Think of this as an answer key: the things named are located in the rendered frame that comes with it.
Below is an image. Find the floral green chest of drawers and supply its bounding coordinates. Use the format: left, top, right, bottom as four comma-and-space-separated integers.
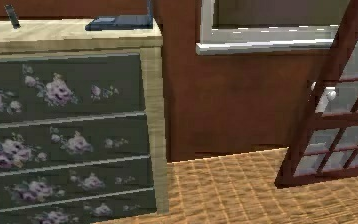
0, 18, 170, 224

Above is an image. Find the dark blue laptop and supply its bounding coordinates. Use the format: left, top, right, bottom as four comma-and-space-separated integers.
84, 0, 155, 32

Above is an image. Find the brown glass paned door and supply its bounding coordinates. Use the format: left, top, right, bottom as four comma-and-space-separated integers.
274, 0, 358, 188

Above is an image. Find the small black remote control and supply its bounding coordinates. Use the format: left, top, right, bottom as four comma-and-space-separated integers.
4, 4, 21, 30

